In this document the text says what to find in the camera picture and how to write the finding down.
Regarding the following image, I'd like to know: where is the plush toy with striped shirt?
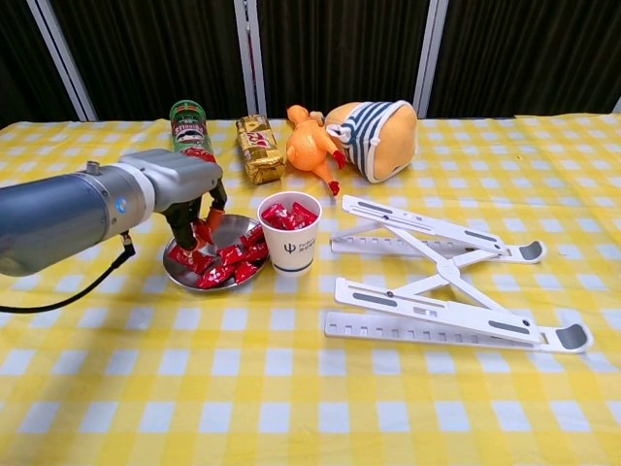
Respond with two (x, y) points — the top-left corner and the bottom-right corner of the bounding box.
(323, 99), (419, 184)

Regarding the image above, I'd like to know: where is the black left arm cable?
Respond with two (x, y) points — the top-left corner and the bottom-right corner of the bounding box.
(0, 232), (138, 315)

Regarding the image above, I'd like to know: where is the round metal plate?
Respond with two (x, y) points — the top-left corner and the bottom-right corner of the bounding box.
(162, 213), (271, 292)

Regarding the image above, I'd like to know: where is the yellow white checked tablecloth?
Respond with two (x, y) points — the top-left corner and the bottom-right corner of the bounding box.
(0, 114), (621, 466)

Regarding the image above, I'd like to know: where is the gold snack package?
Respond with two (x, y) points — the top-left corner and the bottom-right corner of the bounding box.
(236, 114), (287, 185)

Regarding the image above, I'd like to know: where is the green Pringles can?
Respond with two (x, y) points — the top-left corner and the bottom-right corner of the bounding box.
(168, 99), (217, 164)

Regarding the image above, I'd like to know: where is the white paper cup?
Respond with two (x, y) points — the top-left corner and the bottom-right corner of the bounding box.
(256, 191), (323, 278)

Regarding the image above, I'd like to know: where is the white folding laptop stand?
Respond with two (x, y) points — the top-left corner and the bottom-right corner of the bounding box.
(323, 193), (596, 355)

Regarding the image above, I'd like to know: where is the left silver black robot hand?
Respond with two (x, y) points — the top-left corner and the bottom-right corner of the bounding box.
(118, 149), (229, 256)

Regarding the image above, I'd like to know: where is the orange rubber chicken toy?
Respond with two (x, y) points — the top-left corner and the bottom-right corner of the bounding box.
(285, 105), (348, 197)

